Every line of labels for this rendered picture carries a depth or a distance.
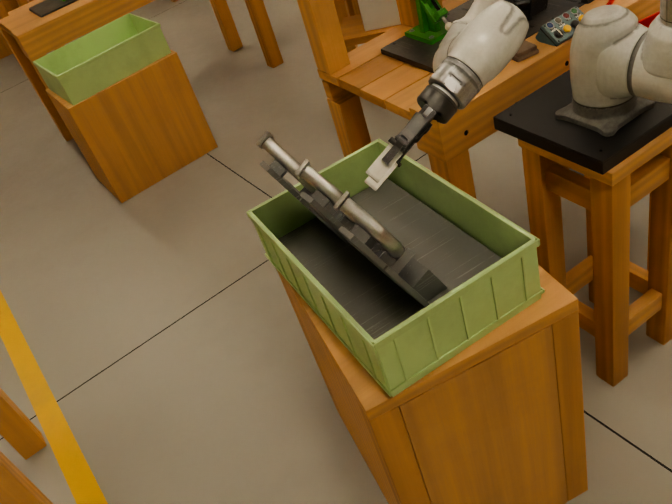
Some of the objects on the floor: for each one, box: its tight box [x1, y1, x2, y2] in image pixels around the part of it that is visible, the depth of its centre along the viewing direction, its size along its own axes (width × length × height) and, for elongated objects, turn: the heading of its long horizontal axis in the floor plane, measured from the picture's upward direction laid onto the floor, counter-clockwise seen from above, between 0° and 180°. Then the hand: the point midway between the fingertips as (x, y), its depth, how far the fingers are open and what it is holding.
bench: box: [317, 0, 476, 199], centre depth 271 cm, size 70×149×88 cm, turn 140°
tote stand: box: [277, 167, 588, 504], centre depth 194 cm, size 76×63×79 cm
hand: (374, 177), depth 130 cm, fingers open, 13 cm apart
